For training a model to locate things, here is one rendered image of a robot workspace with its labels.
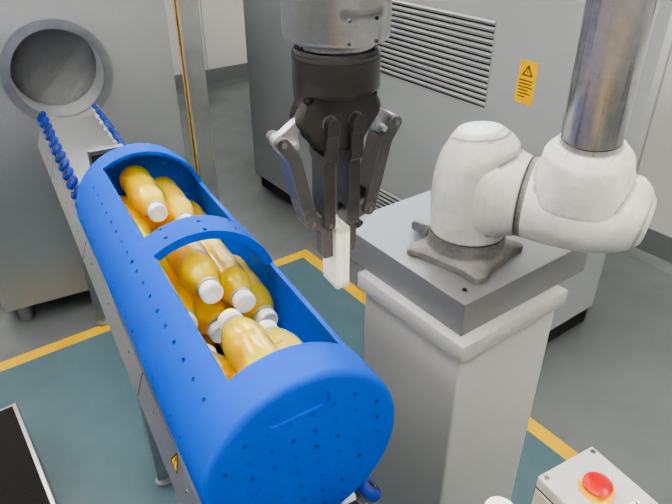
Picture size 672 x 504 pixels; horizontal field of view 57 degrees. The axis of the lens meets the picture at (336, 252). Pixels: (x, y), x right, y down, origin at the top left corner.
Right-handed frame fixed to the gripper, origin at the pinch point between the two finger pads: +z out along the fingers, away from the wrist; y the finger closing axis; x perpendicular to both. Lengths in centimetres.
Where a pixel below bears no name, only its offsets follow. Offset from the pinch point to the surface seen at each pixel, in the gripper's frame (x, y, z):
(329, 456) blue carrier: 4.0, 1.3, 35.1
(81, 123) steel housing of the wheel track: 202, 1, 50
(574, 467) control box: -14.6, 27.1, 33.0
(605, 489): -19.3, 26.9, 31.8
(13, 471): 116, -51, 128
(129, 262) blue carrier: 49, -13, 25
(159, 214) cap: 70, -2, 28
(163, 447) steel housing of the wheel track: 37, -15, 57
